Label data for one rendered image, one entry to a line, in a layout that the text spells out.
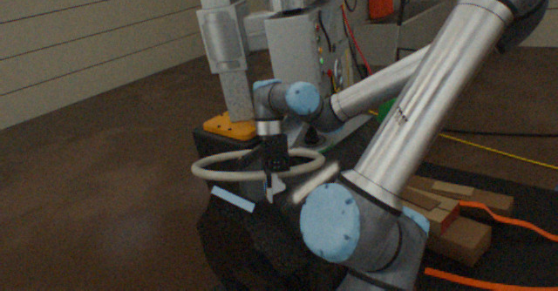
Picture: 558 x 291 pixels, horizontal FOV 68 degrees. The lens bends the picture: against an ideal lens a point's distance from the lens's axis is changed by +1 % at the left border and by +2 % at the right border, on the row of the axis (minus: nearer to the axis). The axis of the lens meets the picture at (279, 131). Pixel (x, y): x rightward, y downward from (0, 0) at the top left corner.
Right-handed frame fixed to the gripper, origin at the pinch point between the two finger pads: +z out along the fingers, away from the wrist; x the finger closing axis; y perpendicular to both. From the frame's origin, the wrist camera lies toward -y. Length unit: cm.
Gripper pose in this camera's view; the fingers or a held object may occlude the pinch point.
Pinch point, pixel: (268, 197)
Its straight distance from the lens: 132.3
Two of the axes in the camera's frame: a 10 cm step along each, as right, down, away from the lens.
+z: 0.6, 9.9, 1.3
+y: 9.9, -0.8, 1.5
